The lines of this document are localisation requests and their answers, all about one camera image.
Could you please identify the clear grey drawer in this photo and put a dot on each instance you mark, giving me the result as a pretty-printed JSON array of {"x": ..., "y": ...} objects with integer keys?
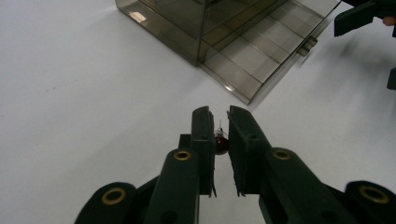
[{"x": 249, "y": 59}]

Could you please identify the clear grey drawer organizer box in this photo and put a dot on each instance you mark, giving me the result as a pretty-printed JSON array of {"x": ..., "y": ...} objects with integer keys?
[{"x": 174, "y": 21}]

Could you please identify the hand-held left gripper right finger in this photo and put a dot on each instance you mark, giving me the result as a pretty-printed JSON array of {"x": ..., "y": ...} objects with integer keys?
[{"x": 274, "y": 180}]

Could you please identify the small dark red earring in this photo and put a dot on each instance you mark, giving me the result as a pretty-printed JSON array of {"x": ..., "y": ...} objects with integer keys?
[{"x": 221, "y": 145}]

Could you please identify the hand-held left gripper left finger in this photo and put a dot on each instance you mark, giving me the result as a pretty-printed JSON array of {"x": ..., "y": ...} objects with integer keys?
[{"x": 186, "y": 174}]

